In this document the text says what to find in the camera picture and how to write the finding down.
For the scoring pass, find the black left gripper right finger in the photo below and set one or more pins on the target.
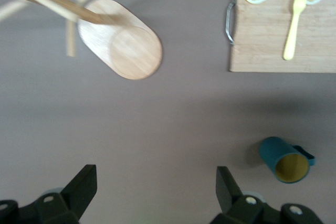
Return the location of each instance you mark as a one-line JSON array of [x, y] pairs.
[[231, 197]]

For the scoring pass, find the yellow plastic fork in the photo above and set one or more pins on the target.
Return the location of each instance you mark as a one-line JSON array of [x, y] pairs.
[[292, 32]]

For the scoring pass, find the teal cup yellow inside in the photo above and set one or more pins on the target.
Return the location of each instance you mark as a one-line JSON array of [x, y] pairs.
[[273, 153]]

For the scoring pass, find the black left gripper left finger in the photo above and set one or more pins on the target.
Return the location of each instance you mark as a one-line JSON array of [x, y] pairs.
[[78, 195]]

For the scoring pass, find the wooden cup rack with pegs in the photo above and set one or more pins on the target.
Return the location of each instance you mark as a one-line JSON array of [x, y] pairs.
[[136, 53]]

